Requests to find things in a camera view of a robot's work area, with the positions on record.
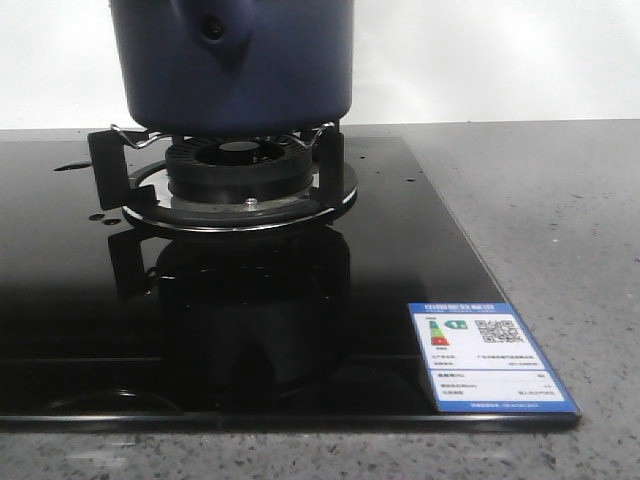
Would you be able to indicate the dark blue cooking pot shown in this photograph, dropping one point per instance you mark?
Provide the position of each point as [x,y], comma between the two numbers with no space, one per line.
[208,68]

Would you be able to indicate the black pot support grate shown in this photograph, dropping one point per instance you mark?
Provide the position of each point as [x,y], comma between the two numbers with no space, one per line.
[144,195]

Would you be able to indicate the black gas burner head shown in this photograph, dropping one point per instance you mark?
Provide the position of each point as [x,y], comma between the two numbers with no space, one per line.
[230,171]

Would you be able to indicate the blue white energy label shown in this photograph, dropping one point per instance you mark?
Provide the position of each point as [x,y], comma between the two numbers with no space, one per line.
[481,358]

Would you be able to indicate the black glass gas cooktop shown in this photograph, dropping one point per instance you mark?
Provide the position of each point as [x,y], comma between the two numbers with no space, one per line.
[109,327]

